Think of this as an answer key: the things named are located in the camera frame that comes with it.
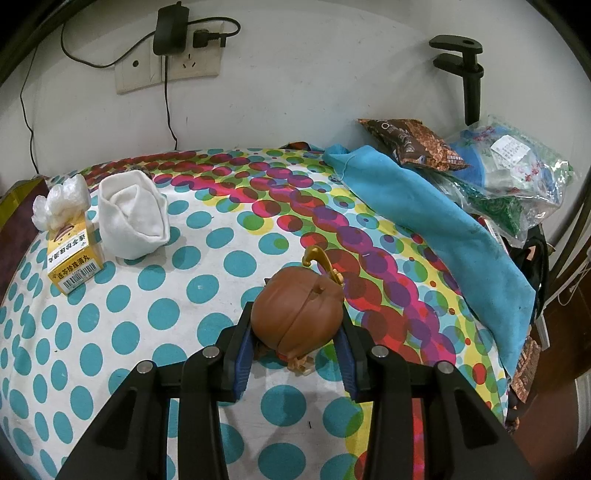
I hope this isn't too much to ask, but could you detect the yellow medicine box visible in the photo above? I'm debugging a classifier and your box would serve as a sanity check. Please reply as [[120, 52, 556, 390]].
[[46, 216, 103, 296]]

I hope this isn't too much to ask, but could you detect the white power wall socket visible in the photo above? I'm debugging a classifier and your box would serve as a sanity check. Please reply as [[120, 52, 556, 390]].
[[161, 18, 222, 83]]

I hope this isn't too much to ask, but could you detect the black strap bag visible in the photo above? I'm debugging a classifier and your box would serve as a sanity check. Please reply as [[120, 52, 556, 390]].
[[505, 224, 553, 319]]

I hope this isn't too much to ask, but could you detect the black device cable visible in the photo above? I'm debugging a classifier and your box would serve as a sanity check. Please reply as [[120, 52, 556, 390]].
[[20, 98, 41, 177]]

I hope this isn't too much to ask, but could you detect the clear bag of blue items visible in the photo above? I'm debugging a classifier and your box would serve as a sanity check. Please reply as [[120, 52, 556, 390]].
[[434, 114, 579, 246]]

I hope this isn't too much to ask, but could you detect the black monitor cable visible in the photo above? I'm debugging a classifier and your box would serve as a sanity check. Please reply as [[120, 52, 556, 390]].
[[60, 36, 158, 71]]

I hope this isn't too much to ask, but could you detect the blue cloth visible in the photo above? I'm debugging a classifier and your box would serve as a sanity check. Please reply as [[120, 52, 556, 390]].
[[322, 144, 539, 380]]

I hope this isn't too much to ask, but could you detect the black desk clamp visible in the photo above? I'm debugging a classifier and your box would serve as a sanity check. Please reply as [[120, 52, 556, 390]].
[[428, 34, 485, 127]]

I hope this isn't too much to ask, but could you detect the black power adapter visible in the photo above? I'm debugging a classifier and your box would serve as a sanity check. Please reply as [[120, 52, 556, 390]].
[[154, 2, 189, 56]]

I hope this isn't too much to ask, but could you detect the white towel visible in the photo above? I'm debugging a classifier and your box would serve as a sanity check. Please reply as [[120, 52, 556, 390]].
[[99, 169, 171, 260]]

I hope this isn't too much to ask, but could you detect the clear plastic bag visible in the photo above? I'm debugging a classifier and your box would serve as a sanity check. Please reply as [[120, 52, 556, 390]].
[[31, 174, 91, 231]]

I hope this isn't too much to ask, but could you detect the polka dot tablecloth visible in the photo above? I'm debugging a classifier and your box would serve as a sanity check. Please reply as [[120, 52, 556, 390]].
[[0, 147, 514, 480]]

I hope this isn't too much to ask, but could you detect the brown snack packet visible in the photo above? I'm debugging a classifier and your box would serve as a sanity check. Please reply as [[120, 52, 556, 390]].
[[507, 336, 541, 403], [357, 117, 468, 173]]

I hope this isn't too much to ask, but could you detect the black adapter cable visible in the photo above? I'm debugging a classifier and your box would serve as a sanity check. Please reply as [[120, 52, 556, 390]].
[[161, 54, 179, 151]]

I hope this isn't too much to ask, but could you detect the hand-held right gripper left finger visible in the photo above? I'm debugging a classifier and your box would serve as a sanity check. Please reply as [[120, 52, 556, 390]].
[[55, 314, 256, 480]]

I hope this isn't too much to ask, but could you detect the brown haired toy figurine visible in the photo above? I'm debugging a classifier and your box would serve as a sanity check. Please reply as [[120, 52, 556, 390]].
[[249, 244, 345, 373]]

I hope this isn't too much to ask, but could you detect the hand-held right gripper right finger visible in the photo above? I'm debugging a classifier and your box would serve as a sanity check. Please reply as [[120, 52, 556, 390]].
[[336, 322, 527, 480]]

